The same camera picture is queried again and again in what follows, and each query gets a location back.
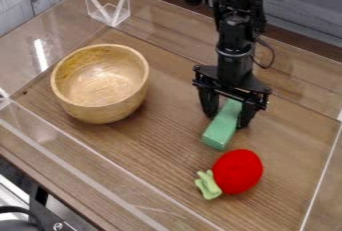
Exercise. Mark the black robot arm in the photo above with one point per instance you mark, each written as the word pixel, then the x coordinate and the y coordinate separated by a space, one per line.
pixel 240 23

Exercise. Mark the black table leg bracket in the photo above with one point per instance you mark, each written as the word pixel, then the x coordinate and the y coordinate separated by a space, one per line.
pixel 51 221

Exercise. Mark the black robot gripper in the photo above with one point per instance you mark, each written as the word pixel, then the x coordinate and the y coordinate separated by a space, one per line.
pixel 231 79

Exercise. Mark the green foam block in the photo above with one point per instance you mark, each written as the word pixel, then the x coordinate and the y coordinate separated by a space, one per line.
pixel 222 127

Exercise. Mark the brown wooden bowl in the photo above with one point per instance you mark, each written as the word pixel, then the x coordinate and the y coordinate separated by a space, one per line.
pixel 100 82

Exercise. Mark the red plush strawberry toy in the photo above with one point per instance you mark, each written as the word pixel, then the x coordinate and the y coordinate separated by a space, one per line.
pixel 235 173

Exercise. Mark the clear acrylic tray wall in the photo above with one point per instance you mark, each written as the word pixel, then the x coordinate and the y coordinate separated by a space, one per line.
pixel 113 199

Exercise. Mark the clear acrylic corner bracket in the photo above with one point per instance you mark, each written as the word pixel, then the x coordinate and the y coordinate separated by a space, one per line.
pixel 108 13

